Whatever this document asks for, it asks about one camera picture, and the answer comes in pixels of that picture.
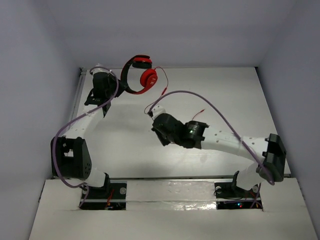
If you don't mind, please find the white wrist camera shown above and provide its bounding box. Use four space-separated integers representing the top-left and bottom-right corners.
91 63 109 75
147 105 166 120

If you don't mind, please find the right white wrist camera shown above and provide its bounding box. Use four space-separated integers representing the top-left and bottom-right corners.
147 105 166 120

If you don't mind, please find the white foil covered block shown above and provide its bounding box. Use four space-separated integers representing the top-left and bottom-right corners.
125 180 217 211

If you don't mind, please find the aluminium rail at front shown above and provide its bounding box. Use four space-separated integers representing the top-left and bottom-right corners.
107 174 292 181

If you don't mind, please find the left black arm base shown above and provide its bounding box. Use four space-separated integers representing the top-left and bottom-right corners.
79 182 127 211

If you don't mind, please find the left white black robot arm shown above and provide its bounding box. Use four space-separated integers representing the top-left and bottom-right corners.
50 65 127 197

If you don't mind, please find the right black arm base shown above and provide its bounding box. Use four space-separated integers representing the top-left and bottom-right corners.
213 182 263 210

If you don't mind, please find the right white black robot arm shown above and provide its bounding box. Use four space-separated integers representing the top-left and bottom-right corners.
151 113 287 197

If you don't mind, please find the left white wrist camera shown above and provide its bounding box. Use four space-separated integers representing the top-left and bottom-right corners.
91 63 109 75

